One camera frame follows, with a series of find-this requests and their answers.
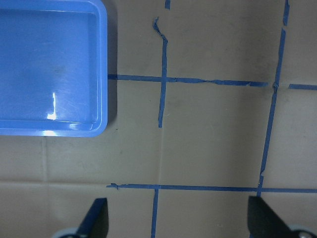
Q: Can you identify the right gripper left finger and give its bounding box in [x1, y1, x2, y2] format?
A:
[75, 198, 108, 238]

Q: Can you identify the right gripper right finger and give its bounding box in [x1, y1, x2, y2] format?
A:
[248, 196, 294, 238]

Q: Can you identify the blue plastic tray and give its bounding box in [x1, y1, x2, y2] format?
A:
[0, 0, 108, 137]

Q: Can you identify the brown paper table cover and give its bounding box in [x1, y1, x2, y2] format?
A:
[0, 0, 317, 238]

